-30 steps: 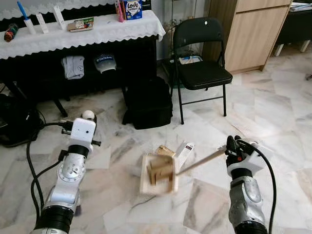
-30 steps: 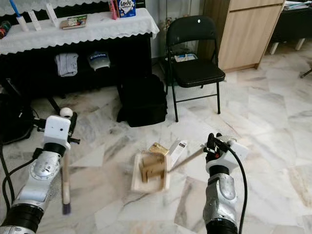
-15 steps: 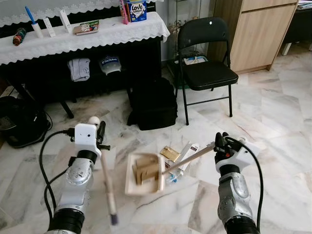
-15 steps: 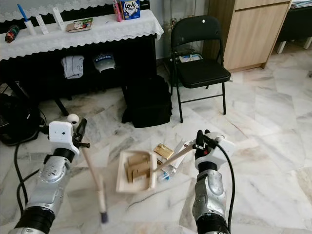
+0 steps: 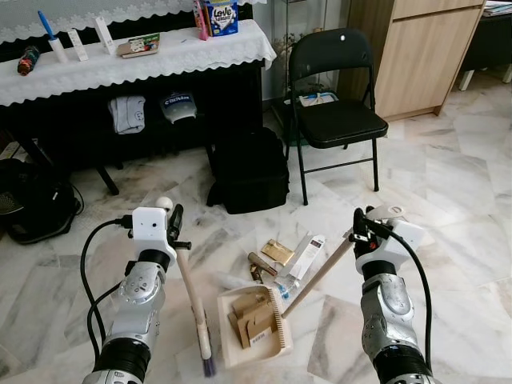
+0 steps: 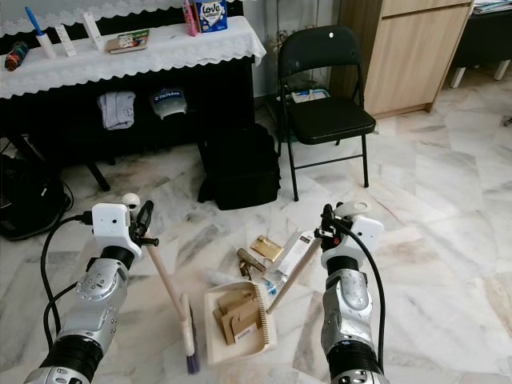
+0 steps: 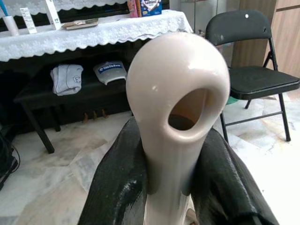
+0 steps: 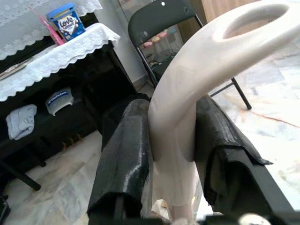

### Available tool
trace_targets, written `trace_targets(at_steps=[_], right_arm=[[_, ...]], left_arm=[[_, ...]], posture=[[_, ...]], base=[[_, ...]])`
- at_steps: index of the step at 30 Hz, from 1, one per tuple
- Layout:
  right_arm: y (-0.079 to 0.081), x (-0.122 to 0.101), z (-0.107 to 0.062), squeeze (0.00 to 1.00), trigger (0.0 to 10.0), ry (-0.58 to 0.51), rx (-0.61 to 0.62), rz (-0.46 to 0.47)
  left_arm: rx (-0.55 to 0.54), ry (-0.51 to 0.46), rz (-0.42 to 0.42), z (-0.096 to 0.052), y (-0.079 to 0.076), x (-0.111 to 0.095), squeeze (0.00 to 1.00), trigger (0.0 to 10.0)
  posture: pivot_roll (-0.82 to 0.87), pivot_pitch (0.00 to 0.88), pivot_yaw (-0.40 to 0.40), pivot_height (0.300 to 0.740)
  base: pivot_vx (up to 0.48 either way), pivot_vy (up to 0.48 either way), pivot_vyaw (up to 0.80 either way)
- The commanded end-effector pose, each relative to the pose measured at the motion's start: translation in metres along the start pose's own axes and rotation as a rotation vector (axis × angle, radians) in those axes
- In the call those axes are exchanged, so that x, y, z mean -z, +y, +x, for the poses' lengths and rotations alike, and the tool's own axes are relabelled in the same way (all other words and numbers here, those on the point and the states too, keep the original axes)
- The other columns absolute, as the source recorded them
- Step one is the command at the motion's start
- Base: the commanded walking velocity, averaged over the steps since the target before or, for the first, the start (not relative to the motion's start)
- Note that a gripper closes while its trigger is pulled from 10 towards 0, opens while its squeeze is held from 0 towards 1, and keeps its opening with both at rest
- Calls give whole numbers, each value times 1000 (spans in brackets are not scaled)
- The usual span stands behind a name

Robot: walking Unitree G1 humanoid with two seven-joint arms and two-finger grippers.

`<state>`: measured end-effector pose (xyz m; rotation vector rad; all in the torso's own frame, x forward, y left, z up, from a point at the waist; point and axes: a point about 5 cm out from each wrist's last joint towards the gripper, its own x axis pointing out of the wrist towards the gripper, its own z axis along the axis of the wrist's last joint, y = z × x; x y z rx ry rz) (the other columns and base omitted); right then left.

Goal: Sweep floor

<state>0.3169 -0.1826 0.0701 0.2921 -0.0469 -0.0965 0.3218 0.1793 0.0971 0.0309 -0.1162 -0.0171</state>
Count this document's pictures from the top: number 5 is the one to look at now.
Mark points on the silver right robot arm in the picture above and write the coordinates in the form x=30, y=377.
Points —
x=388, y=312

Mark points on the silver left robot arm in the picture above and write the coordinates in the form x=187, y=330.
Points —
x=140, y=304

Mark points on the white lace cloth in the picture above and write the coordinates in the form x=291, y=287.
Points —
x=120, y=12
x=160, y=60

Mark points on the gold foil packet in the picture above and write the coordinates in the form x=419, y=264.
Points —
x=278, y=252

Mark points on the stack of papers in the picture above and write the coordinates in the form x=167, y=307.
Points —
x=498, y=6

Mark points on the black backpack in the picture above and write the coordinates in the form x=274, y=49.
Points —
x=248, y=172

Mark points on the brown cardboard box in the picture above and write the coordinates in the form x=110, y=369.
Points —
x=252, y=316

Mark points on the clear plastic bottle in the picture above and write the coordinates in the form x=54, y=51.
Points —
x=284, y=286

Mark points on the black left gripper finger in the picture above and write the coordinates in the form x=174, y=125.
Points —
x=175, y=220

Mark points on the light wooden drawer cupboard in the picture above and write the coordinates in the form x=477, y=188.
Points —
x=424, y=56

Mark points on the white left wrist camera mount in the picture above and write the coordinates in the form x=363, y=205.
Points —
x=150, y=228

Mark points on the long white box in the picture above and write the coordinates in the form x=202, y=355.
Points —
x=306, y=254

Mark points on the dark small bottle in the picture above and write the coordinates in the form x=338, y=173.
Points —
x=29, y=60

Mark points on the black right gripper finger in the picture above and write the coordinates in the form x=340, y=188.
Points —
x=363, y=221

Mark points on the small brown bottle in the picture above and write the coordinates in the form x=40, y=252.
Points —
x=256, y=274

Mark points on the grey folded cloth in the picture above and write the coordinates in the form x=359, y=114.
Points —
x=128, y=112

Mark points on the pink pack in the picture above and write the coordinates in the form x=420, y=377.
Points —
x=200, y=20

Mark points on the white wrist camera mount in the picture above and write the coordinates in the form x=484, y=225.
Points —
x=400, y=240
x=150, y=228

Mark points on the grey printed cap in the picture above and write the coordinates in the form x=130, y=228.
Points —
x=178, y=108

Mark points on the white flat box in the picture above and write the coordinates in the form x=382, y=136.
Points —
x=318, y=98

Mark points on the blue printed box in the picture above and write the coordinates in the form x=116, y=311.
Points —
x=222, y=18

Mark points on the brown cardboard tube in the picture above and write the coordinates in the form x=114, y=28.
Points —
x=262, y=264

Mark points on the flat printed box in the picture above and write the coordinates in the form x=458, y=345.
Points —
x=138, y=46

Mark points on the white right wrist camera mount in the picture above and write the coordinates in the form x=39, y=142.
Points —
x=400, y=240

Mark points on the black table white legs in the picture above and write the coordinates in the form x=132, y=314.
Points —
x=488, y=40

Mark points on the black folding chair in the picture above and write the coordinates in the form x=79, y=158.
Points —
x=340, y=120

